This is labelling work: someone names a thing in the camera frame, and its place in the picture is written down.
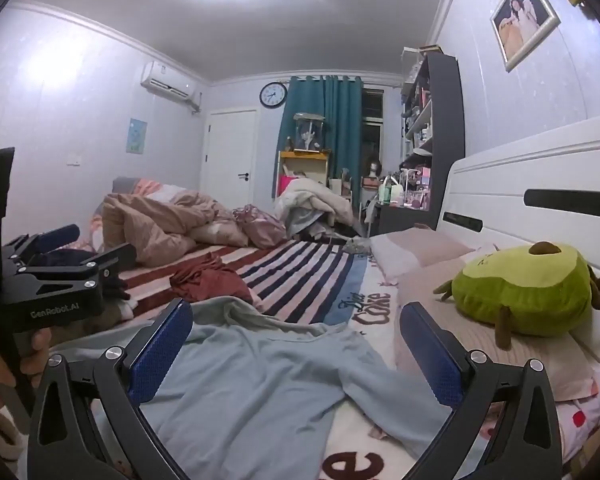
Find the green avocado plush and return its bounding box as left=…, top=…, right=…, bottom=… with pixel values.
left=433, top=241, right=600, bottom=351

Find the dark grey bookshelf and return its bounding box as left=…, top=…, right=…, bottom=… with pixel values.
left=399, top=52, right=466, bottom=231

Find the round wall clock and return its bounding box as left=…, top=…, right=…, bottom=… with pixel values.
left=259, top=81, right=287, bottom=109

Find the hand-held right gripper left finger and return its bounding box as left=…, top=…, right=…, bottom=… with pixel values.
left=27, top=299, right=195, bottom=480

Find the beige clothes pile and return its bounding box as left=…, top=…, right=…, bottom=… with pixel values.
left=102, top=187, right=251, bottom=268

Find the dark red garment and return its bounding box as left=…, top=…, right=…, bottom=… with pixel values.
left=169, top=251, right=255, bottom=307

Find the person's left hand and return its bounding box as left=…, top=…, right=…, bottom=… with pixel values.
left=0, top=331, right=52, bottom=406

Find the pile of white clothes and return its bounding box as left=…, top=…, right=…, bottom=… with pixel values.
left=274, top=177, right=353, bottom=238

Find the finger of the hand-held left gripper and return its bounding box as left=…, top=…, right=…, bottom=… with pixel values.
left=2, top=243, right=137, bottom=306
left=2, top=224, right=81, bottom=263

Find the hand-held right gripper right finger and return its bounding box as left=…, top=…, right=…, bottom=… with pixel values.
left=399, top=301, right=563, bottom=480

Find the striped fleece blanket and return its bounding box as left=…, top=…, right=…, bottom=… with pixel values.
left=92, top=237, right=367, bottom=327

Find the white bed headboard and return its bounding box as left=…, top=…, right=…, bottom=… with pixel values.
left=437, top=112, right=600, bottom=366

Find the large pink pillow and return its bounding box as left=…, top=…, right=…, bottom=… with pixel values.
left=394, top=267, right=600, bottom=403

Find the glass display case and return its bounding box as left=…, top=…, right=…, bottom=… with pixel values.
left=292, top=112, right=327, bottom=153

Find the light blue shirt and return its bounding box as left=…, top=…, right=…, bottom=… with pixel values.
left=50, top=295, right=453, bottom=461

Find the pink satin cloth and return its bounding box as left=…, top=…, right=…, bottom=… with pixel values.
left=232, top=204, right=288, bottom=250

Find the window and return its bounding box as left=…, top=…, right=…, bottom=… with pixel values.
left=361, top=89, right=385, bottom=161

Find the white door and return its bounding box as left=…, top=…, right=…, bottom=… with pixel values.
left=200, top=107, right=258, bottom=208

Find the small pink pillow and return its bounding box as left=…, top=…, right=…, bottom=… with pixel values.
left=370, top=227, right=476, bottom=281

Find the dark cluttered desk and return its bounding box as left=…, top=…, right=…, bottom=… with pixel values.
left=362, top=199, right=441, bottom=238

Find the pink striped pillow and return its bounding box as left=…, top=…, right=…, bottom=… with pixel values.
left=112, top=176, right=187, bottom=202

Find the white air conditioner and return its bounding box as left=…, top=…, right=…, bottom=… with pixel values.
left=140, top=61, right=203, bottom=111

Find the small blue wall poster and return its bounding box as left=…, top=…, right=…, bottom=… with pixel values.
left=125, top=118, right=148, bottom=154

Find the teal curtain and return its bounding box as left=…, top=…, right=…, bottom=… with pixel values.
left=276, top=75, right=365, bottom=221

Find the yellow shelf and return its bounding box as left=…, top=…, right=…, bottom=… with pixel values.
left=277, top=150, right=331, bottom=196

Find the framed wall photo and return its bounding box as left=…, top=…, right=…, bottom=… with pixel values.
left=490, top=0, right=562, bottom=73

